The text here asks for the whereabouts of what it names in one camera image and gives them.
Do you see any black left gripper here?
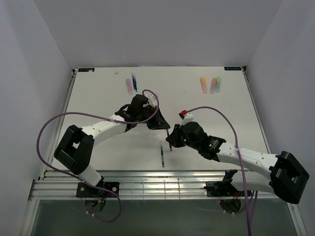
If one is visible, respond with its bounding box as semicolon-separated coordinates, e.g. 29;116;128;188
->
136;105;169;129

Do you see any purple ink pen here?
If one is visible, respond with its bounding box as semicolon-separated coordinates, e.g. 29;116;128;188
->
166;128;173;152

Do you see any green ink pen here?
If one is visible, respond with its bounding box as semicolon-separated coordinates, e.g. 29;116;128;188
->
159;140;165;168

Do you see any yellow orange highlighter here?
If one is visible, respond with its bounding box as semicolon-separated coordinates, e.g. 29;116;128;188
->
200;77;208;94

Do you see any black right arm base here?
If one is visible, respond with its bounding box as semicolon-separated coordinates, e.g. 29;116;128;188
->
204;170;245;197

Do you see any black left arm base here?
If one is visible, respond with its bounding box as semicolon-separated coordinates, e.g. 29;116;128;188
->
76;181;120;198

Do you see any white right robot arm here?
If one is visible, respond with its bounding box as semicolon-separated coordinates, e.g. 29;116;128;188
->
166;121;310;204

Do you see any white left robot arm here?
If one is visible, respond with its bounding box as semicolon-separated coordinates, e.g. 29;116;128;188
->
54;89;170;197

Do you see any blue ink pen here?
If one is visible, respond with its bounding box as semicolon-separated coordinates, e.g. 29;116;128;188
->
131;73;138;92

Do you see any pink highlighter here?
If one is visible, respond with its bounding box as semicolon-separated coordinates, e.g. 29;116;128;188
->
126;79;133;95

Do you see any green highlighter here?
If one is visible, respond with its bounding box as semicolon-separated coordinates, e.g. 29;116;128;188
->
215;76;221;92

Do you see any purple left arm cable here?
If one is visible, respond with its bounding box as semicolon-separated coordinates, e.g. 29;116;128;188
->
36;89;160;223

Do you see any aluminium frame rail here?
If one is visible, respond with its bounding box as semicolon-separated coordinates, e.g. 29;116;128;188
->
28;169;296;201

